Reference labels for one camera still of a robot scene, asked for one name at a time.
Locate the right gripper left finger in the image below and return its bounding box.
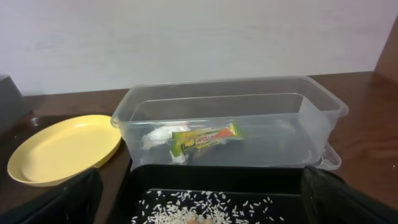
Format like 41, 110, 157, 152
1, 168, 103, 224

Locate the black food waste tray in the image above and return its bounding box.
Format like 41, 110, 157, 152
108, 165, 308, 223

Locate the clear plastic bin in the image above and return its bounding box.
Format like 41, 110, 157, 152
111, 77, 349, 170

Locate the white napkin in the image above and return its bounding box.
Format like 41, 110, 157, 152
141, 126, 190, 164

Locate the pile of rice waste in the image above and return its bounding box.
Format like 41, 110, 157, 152
130, 189, 285, 224

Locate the yellow plate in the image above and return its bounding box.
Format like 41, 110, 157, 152
7, 114, 121, 187

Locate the green orange snack wrapper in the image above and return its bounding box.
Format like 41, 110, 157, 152
170, 123, 241, 157

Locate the grey dishwasher rack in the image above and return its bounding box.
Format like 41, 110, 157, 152
0, 75, 32, 133

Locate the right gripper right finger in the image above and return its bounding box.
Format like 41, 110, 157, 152
300, 166, 397, 224

